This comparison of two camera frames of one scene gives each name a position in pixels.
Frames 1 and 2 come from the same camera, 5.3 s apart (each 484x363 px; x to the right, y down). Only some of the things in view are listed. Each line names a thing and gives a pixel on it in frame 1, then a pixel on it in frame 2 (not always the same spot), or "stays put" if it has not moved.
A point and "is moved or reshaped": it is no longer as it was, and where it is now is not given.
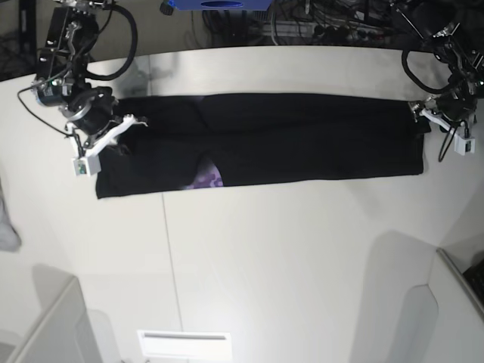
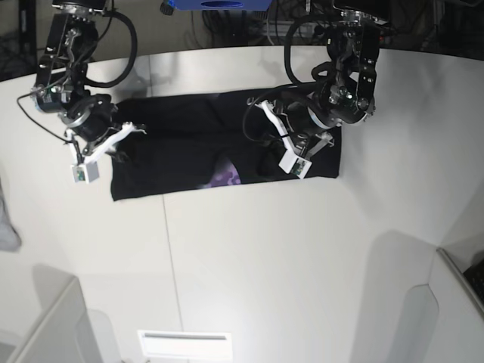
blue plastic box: (221, 4) stays put
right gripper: (448, 109) -> (297, 125)
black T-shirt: (201, 141) is moved or reshaped
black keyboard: (475, 277) stays put
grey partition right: (445, 322) stays put
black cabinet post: (28, 54) stays put
